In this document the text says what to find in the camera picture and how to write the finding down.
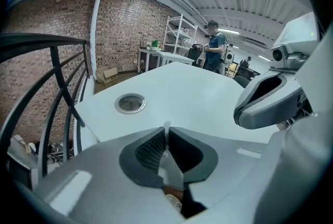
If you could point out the green potted plant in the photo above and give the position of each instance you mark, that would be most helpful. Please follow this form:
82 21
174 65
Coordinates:
155 45

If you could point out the black office chair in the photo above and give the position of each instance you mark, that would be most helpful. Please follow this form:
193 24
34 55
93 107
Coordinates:
194 54

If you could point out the black chair back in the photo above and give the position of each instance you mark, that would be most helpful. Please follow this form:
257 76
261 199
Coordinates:
242 81

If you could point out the black curved metal railing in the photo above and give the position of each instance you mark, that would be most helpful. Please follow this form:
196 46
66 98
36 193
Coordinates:
56 62

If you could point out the small flower pot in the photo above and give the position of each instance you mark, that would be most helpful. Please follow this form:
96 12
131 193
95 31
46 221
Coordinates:
148 45

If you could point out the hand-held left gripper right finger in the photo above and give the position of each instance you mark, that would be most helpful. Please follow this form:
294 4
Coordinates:
229 178

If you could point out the white round machine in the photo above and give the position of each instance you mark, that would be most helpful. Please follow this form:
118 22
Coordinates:
229 55

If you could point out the ceiling light strip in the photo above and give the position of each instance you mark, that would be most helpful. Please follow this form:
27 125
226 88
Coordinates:
229 31

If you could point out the cardboard box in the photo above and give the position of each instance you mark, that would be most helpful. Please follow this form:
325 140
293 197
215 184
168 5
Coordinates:
106 76

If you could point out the yellow box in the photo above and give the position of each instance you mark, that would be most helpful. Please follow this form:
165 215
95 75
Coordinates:
231 69

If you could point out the white low cabinet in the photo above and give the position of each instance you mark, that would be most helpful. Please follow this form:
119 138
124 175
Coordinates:
149 60

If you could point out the person's black clothing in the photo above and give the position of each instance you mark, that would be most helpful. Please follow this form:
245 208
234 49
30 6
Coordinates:
192 204

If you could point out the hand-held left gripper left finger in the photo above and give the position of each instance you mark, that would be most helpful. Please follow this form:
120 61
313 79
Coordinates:
104 178

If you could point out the white shoe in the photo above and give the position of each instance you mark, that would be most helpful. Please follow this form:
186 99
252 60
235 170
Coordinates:
173 202

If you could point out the white square table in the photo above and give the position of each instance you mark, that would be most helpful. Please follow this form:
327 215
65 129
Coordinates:
187 93

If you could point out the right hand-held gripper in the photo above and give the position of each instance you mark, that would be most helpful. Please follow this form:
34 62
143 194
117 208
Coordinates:
307 152

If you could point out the white shelf rack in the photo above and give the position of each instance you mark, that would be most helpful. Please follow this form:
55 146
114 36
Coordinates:
178 35

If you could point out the white side table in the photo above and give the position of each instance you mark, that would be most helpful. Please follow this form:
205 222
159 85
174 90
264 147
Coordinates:
177 58

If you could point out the white vertical pipe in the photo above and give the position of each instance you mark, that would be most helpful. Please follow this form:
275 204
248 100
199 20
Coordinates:
97 23

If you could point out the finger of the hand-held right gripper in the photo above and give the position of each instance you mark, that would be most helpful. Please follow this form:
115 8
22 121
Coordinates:
248 90

